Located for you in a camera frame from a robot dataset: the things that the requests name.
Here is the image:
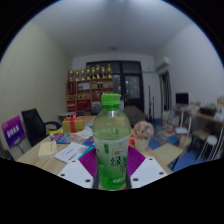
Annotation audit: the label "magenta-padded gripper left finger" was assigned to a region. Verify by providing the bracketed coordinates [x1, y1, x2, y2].
[57, 148, 99, 189]

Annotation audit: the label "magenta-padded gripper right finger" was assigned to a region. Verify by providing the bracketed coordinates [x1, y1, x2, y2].
[126, 145, 169, 189]

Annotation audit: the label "green tea bottle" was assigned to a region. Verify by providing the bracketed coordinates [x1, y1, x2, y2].
[92, 93, 133, 191]

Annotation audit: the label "white booklet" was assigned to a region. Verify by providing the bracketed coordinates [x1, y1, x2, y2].
[54, 142, 89, 164]

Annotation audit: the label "small wooden side table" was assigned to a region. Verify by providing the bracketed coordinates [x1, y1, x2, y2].
[152, 142, 184, 166]

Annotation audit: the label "blue purple book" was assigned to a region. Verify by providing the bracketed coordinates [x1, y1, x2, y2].
[82, 135, 96, 148]

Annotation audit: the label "blue red magazine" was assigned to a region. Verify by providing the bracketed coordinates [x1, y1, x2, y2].
[49, 132, 81, 145]

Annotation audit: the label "small cream book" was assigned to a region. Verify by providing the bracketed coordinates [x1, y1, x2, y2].
[37, 140, 58, 159]

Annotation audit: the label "pink flowers in white pot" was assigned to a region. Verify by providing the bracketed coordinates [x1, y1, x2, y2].
[131, 120, 155, 153]

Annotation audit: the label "brown paper bag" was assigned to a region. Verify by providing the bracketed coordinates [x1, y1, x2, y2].
[178, 134, 191, 149]

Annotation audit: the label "yellow gift box red ribbon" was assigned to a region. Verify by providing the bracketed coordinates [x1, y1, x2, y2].
[61, 113, 85, 134]

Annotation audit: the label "stack of books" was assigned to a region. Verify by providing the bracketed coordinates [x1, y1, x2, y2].
[161, 111, 178, 133]

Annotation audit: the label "grey chair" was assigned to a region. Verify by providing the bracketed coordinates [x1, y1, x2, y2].
[123, 105, 148, 129]

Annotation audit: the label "small round white table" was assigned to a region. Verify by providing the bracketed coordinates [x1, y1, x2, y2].
[58, 111, 76, 123]

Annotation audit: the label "brown wooden stool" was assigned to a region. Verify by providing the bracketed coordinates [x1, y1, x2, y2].
[191, 129, 211, 148]

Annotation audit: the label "black office chair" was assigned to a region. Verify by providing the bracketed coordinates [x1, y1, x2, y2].
[21, 108, 63, 148]

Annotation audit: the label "white round stool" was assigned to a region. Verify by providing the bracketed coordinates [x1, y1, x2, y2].
[201, 134, 219, 161]

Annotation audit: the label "black tripod stand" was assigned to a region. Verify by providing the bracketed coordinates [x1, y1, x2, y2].
[147, 85, 157, 119]

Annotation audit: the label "purple sign board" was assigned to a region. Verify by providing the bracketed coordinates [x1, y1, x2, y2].
[1, 115, 26, 149]

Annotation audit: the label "black computer monitor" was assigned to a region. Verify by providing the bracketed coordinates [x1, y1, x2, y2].
[175, 92, 190, 106]

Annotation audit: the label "long wooden side desk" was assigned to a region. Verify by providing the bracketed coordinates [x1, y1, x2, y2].
[173, 103, 224, 161]

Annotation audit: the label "wooden shelf unit with trophies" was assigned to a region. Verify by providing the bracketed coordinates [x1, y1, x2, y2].
[65, 63, 115, 113]

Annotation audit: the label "black case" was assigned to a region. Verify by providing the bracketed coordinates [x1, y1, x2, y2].
[199, 106, 218, 117]

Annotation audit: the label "white air conditioner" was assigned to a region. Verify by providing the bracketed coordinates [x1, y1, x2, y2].
[154, 55, 171, 73]

